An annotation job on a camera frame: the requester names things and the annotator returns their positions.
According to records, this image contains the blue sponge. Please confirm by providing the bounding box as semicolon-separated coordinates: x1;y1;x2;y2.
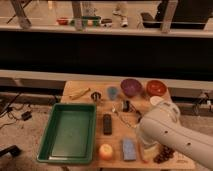
122;138;136;161

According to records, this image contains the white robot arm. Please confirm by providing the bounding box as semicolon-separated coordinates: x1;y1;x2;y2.
136;100;213;170

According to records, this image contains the orange carrot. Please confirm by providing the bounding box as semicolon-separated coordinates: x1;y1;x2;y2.
139;147;148;163

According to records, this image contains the bunch of dark grapes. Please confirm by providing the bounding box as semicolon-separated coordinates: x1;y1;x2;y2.
153;145;174;164

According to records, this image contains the metal spoon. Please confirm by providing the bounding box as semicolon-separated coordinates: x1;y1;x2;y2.
112;107;131;128

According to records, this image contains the red yellow apple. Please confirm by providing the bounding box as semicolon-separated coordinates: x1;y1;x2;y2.
99;144;114;160

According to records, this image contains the white cup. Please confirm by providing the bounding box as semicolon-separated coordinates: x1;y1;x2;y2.
150;96;163;106

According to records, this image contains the black remote control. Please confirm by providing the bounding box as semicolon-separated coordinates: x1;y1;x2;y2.
103;114;112;135

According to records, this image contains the black binder clip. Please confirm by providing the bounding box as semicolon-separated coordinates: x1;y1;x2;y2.
122;100;130;112

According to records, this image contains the red bowl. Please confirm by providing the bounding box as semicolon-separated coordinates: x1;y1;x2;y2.
146;80;167;96

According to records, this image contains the purple bowl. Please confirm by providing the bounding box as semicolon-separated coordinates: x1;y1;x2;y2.
120;78;143;97

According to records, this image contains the green plastic tray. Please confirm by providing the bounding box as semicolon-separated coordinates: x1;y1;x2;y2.
37;103;96;165

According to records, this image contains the yellow banana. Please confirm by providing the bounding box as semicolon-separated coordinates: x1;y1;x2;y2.
69;88;90;100

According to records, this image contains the black power adapter on floor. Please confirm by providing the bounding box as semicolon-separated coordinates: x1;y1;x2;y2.
21;111;32;121

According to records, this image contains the black handled knife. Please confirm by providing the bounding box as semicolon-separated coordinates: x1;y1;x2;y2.
130;103;142;123

